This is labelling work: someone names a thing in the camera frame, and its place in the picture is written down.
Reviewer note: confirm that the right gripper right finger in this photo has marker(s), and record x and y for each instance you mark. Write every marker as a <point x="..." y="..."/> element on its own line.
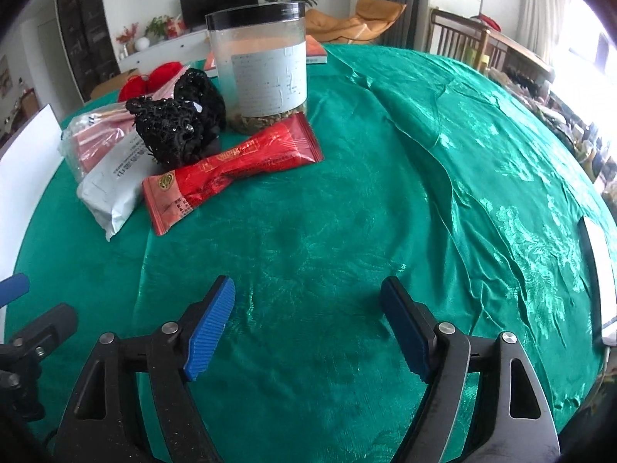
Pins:
<point x="511" y="419"/>

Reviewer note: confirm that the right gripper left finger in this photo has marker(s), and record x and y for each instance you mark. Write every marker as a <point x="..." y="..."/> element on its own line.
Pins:
<point x="103" y="420"/>

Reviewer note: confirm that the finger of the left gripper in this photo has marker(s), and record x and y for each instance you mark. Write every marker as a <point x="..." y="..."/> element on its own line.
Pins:
<point x="12" y="288"/>

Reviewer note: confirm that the pink mask bag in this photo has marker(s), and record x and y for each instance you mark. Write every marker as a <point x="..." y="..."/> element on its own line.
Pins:
<point x="91" y="135"/>

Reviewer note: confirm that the white storage box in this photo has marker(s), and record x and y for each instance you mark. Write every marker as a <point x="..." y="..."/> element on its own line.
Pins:
<point x="28" y="162"/>

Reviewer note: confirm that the white mask package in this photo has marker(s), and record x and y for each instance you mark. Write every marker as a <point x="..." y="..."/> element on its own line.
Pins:
<point x="113" y="188"/>

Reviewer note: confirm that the red snack packet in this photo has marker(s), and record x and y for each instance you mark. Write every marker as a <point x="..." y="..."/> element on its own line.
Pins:
<point x="285" y="145"/>

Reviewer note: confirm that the black beaded pouch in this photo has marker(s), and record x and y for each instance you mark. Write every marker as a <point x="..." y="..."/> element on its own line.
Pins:
<point x="186" y="128"/>

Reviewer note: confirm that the cardboard box on floor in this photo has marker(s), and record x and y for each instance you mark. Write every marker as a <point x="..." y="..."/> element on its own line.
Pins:
<point x="113" y="84"/>

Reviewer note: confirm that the red yarn ball left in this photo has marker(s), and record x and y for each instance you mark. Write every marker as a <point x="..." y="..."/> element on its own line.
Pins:
<point x="135" y="86"/>

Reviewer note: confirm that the red yarn ball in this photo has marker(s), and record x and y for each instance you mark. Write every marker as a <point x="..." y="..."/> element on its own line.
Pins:
<point x="135" y="86"/>
<point x="164" y="73"/>

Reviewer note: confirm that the red yarn ball right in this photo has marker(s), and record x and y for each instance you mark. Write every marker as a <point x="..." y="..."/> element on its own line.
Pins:
<point x="164" y="73"/>

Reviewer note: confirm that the green tablecloth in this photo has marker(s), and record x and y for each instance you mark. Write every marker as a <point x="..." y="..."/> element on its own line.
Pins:
<point x="431" y="173"/>

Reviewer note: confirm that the red flower vase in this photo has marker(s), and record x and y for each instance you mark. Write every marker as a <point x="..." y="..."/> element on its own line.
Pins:
<point x="126" y="40"/>

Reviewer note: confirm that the dark bookshelf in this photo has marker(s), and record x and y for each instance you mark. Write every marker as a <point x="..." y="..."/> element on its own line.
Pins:
<point x="87" y="42"/>

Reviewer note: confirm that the white tv cabinet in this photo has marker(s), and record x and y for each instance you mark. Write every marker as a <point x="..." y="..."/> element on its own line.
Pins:
<point x="185" y="49"/>

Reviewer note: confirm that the clear plastic jar black lid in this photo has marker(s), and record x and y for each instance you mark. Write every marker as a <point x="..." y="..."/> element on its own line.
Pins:
<point x="260" y="52"/>

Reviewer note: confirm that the orange book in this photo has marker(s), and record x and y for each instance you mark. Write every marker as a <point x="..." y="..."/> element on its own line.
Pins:
<point x="316" y="54"/>

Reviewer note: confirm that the wooden bench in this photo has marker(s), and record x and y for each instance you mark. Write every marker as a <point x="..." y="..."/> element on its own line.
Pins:
<point x="478" y="45"/>

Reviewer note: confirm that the orange lounge chair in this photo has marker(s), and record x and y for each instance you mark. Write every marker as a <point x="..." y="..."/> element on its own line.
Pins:
<point x="371" y="19"/>

